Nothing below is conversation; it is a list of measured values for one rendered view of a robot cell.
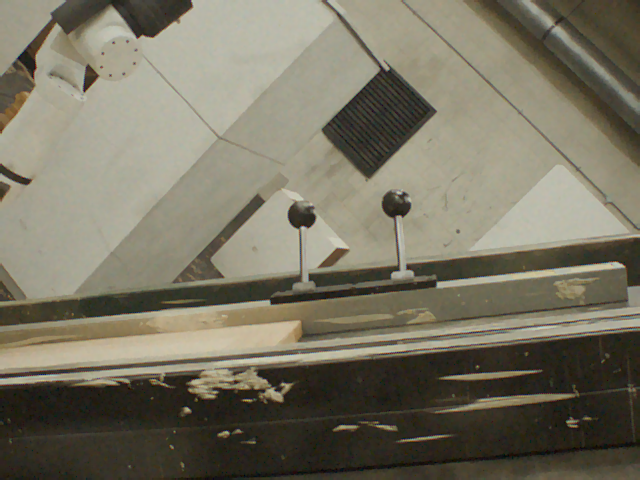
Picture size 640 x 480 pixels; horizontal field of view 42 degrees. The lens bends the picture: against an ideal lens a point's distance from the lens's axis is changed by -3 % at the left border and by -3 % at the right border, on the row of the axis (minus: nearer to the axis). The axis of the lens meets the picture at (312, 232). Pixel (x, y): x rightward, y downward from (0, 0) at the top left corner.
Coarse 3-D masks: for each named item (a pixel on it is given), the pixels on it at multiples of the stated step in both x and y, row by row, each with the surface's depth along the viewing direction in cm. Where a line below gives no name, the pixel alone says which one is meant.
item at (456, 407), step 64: (576, 320) 52; (0, 384) 54; (64, 384) 53; (128, 384) 52; (192, 384) 52; (256, 384) 51; (320, 384) 51; (384, 384) 50; (448, 384) 49; (512, 384) 49; (576, 384) 48; (0, 448) 54; (64, 448) 53; (128, 448) 53; (192, 448) 52; (256, 448) 51; (320, 448) 51; (384, 448) 50; (448, 448) 50; (512, 448) 49
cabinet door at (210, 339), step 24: (144, 336) 103; (168, 336) 101; (192, 336) 99; (216, 336) 97; (240, 336) 95; (264, 336) 93; (288, 336) 93; (0, 360) 99; (24, 360) 97; (48, 360) 95; (72, 360) 93; (96, 360) 91
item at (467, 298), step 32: (448, 288) 98; (480, 288) 98; (512, 288) 97; (544, 288) 97; (576, 288) 96; (608, 288) 96; (96, 320) 107; (128, 320) 105; (160, 320) 104; (192, 320) 103; (224, 320) 103; (256, 320) 102; (288, 320) 102; (320, 320) 101; (352, 320) 100; (384, 320) 100; (416, 320) 99
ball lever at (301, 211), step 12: (300, 204) 107; (312, 204) 108; (288, 216) 107; (300, 216) 106; (312, 216) 107; (300, 228) 107; (300, 240) 106; (300, 252) 106; (300, 264) 105; (300, 276) 104; (300, 288) 103; (312, 288) 103
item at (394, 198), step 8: (392, 192) 105; (400, 192) 105; (384, 200) 105; (392, 200) 105; (400, 200) 104; (408, 200) 105; (384, 208) 105; (392, 208) 105; (400, 208) 105; (408, 208) 105; (392, 216) 106; (400, 216) 105; (400, 224) 105; (400, 232) 104; (400, 240) 104; (400, 248) 103; (400, 256) 103; (400, 264) 102; (392, 272) 102; (400, 272) 101; (408, 272) 101; (392, 280) 101; (400, 280) 101; (408, 280) 101
